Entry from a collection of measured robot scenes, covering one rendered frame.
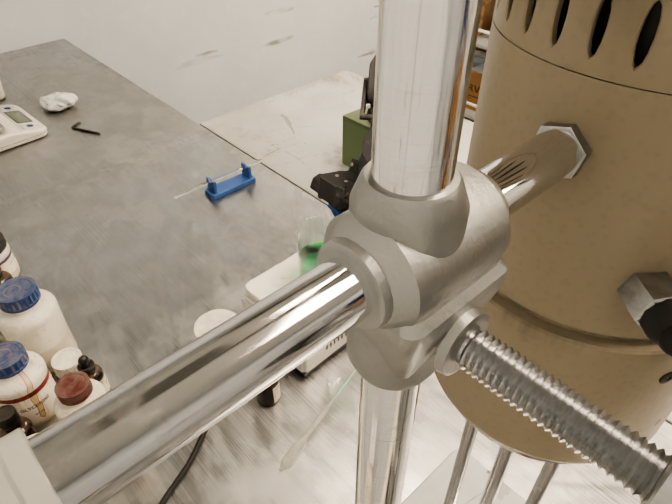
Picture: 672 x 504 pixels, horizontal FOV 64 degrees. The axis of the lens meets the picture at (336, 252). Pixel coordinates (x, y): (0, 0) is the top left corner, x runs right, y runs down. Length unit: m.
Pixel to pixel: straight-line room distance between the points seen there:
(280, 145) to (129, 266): 0.46
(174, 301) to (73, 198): 0.38
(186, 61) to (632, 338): 2.14
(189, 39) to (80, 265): 1.40
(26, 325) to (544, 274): 0.67
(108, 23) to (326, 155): 1.12
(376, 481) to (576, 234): 0.09
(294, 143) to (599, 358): 1.08
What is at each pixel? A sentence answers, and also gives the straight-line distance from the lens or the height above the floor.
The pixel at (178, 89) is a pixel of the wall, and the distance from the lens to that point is 2.26.
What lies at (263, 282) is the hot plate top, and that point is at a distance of 0.74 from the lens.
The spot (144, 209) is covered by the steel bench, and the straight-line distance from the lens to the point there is 1.07.
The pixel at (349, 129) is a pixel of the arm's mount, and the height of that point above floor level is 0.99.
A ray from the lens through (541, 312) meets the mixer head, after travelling 0.18.
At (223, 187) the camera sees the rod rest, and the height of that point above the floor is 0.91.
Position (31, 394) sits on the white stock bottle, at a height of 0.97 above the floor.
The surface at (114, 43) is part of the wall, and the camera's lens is 2.11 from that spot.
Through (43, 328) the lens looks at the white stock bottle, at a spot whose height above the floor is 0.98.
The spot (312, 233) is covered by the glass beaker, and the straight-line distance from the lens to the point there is 0.73.
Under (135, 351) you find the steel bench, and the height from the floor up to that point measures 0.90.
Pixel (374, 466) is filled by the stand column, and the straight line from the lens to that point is 0.16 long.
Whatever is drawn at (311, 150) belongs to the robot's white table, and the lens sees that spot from 1.20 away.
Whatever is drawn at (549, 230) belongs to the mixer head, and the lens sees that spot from 0.17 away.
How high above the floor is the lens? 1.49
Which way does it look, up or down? 40 degrees down
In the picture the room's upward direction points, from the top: straight up
